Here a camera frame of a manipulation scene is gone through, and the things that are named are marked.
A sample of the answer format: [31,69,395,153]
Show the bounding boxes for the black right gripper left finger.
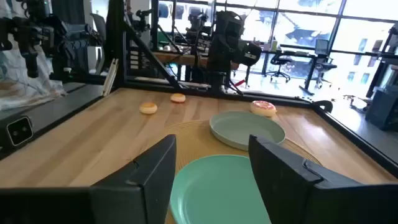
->
[90,134,177,224]

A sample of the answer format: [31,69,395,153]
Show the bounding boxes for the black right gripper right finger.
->
[248,134,361,224]

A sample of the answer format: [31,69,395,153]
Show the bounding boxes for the pink frosted toy donut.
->
[249,100,277,118]

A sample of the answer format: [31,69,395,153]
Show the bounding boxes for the black office chair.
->
[312,39,338,90]
[266,52,295,83]

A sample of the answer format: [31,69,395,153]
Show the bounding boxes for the wooden background table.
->
[152,51,240,68]

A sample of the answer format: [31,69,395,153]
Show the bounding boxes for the grey-green plastic plate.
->
[209,111,286,152]

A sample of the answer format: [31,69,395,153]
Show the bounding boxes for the round woven straw placemat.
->
[141,119,323,224]

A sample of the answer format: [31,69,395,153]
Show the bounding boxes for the turquoise plastic plate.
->
[169,154,273,224]

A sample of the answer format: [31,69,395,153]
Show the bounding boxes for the black rounded corner fitting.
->
[312,100,333,113]

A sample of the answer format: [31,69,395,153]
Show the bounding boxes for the black office desk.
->
[273,49,383,96]

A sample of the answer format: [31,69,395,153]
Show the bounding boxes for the white flat strips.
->
[101,58,119,97]

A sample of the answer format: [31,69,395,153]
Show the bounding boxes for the black cabinet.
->
[365,86,398,131]

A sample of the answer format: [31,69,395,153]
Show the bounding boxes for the grey chair back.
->
[90,12,107,41]

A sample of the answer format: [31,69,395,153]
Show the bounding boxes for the white patterned cloth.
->
[0,37,66,111]

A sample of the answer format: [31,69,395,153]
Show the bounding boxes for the black aluminium table frame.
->
[0,0,398,178]

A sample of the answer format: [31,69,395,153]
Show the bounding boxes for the black table-level camera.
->
[6,116,34,147]

